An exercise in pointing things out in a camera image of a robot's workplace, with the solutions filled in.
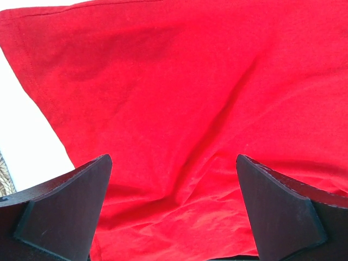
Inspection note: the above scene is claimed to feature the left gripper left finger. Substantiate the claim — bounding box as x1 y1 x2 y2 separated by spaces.
1 154 112 260

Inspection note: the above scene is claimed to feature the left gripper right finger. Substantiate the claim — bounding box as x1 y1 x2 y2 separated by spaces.
236 154 347 260

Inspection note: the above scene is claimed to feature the wicker basket with cloth liner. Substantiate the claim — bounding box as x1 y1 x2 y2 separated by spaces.
0 154 16 197

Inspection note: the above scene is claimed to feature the red t shirt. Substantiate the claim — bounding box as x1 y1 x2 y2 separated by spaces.
1 1 347 260

